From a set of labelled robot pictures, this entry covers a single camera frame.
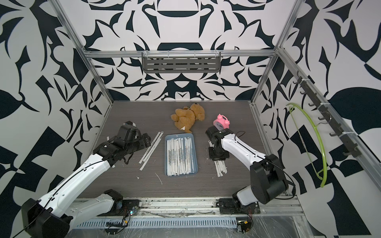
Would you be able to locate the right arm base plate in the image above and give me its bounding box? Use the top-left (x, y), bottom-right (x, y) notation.
top-left (216, 198), bottom-right (261, 215)

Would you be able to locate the brown teddy bear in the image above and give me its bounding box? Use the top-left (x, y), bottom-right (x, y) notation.
top-left (171, 103), bottom-right (205, 133)

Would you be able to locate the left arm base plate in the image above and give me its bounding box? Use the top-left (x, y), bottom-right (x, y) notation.
top-left (98, 199), bottom-right (140, 217)

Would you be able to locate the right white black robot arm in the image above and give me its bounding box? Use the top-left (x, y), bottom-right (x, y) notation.
top-left (205, 126), bottom-right (289, 207)

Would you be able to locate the green plastic clothes hanger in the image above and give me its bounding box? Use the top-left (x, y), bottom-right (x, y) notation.
top-left (286, 102), bottom-right (328, 188)

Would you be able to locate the pink alarm clock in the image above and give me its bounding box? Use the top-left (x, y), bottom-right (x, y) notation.
top-left (213, 114), bottom-right (230, 131)

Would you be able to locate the blue plastic storage tray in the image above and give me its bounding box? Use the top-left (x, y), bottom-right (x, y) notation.
top-left (164, 133), bottom-right (198, 177)

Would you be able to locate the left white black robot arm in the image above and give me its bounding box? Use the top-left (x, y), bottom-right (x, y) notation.
top-left (21, 121), bottom-right (151, 238)

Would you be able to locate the grey metal wall shelf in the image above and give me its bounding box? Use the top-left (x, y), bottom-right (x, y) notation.
top-left (141, 51), bottom-right (222, 73)

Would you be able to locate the grey wall hook rail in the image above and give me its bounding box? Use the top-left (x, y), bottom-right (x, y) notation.
top-left (295, 71), bottom-right (362, 158)

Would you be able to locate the pile straw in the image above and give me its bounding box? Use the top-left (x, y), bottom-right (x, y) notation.
top-left (214, 161), bottom-right (228, 177)

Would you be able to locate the white slotted cable duct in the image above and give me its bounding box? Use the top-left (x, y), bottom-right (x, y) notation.
top-left (74, 217), bottom-right (238, 229)

